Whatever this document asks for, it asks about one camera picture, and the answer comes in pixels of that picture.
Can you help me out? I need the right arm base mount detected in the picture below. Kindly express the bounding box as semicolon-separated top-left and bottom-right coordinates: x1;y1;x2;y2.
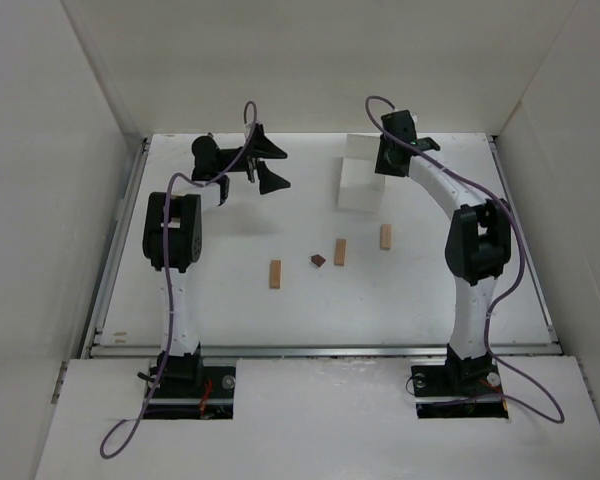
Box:
409;364;509;420

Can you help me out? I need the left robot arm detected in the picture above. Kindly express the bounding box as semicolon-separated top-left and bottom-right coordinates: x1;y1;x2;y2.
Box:
142;121;291;387

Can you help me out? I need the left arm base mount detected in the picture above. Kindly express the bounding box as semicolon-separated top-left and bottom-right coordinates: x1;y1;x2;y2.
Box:
142;363;236;420

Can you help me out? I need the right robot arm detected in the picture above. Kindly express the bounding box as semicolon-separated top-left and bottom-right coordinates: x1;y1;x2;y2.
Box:
376;110;511;396

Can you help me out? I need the light wood block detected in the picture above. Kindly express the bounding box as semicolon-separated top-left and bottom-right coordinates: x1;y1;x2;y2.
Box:
269;259;282;290
333;238;347;266
380;224;392;251

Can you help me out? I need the white perforated box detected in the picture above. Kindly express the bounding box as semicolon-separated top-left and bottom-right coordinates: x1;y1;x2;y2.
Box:
337;134;385;213

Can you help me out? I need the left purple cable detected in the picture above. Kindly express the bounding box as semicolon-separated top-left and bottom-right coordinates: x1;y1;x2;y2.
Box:
98;101;259;461

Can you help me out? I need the dark red wood block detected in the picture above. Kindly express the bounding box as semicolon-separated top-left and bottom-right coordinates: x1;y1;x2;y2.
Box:
310;254;326;268

